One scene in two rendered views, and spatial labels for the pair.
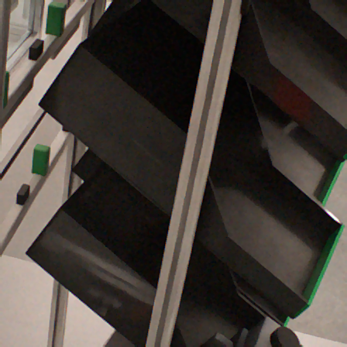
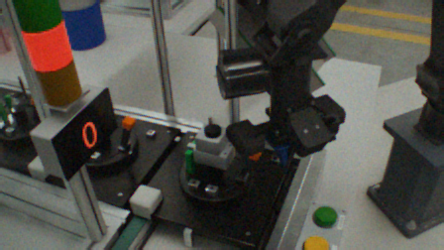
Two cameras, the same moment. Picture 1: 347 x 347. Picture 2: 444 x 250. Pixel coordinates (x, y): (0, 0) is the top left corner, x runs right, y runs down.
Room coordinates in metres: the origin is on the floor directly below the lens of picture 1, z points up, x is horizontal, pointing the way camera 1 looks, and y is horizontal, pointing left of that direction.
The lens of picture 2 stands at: (-0.14, -0.23, 1.55)
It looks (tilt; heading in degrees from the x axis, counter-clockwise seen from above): 38 degrees down; 18
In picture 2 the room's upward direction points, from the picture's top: 3 degrees counter-clockwise
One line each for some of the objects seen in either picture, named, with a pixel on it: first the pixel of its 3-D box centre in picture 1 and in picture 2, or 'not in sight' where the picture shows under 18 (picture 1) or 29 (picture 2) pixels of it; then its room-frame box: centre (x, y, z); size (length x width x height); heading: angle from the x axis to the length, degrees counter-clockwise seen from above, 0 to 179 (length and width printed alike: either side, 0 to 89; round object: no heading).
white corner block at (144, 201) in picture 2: not in sight; (146, 201); (0.31, 0.07, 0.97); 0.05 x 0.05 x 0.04; 84
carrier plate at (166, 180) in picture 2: not in sight; (216, 184); (0.39, -0.03, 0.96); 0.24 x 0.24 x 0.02; 84
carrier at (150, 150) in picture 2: not in sight; (101, 134); (0.42, 0.22, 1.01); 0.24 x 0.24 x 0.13; 84
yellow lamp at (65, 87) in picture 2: not in sight; (58, 79); (0.22, 0.10, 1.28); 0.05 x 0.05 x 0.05
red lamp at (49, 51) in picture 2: not in sight; (48, 44); (0.22, 0.10, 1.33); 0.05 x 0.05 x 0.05
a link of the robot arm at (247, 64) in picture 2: not in sight; (264, 55); (0.35, -0.13, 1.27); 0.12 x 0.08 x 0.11; 120
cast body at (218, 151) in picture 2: not in sight; (208, 143); (0.40, -0.02, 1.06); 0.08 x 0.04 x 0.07; 84
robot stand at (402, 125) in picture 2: not in sight; (422, 170); (0.52, -0.43, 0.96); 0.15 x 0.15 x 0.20; 39
